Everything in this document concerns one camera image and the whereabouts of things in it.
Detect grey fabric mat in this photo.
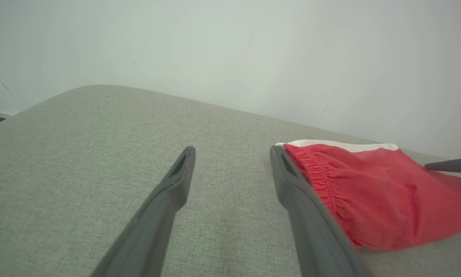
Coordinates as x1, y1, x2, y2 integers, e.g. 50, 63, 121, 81
0, 85, 461, 277

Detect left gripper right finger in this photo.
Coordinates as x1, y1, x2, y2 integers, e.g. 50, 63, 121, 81
270, 145, 373, 277

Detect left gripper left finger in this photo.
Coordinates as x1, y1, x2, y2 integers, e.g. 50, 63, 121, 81
90, 146, 196, 277

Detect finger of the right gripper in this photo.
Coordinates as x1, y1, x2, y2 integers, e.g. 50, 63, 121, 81
425, 156, 461, 174

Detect red white shorts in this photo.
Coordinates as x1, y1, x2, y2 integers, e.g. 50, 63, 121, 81
275, 139, 461, 252

